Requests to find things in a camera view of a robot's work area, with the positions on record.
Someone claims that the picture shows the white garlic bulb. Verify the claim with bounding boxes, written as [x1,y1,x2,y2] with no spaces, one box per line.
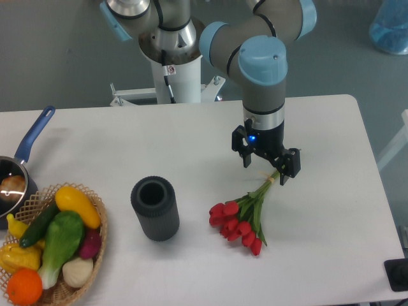
[62,257,93,288]

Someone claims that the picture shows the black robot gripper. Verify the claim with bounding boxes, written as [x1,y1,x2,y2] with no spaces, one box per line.
[231,119,301,186]

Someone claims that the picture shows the yellow squash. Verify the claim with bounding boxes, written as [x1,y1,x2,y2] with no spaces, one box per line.
[55,186,101,229]

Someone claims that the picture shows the green bok choy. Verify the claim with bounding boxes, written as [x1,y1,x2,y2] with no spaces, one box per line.
[38,211,85,290]

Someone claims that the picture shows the blue handled saucepan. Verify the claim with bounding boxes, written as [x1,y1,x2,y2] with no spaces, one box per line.
[1,106,55,230]

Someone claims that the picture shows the yellow bell pepper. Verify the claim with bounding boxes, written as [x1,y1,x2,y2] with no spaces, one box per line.
[1,243,41,274]

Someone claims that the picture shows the dark green cucumber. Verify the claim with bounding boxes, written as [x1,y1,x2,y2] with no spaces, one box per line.
[19,202,60,248]

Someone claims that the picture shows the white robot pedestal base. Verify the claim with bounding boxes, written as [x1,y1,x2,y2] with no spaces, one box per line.
[110,56,226,106]

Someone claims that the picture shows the yellow banana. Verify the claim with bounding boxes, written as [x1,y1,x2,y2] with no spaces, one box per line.
[6,214,45,251]

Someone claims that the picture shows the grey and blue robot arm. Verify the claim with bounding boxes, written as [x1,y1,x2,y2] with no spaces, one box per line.
[99,1,317,184]

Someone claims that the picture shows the brown bread roll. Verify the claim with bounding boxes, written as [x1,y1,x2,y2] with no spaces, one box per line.
[1,175,26,203]

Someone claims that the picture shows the dark grey ribbed vase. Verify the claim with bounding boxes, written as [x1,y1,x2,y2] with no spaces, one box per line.
[131,176,180,242]

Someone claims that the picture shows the orange fruit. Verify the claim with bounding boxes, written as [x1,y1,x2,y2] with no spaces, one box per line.
[6,268,43,305]

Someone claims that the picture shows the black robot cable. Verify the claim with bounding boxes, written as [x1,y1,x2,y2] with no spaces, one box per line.
[160,49,177,105]

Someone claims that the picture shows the purple red onion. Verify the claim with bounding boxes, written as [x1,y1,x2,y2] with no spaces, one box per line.
[78,229,101,259]

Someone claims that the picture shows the red tulip bouquet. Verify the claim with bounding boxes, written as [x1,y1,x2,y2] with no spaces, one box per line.
[208,171,280,256]

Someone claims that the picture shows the black device at table edge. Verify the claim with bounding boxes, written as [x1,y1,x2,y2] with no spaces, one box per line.
[384,258,408,292]

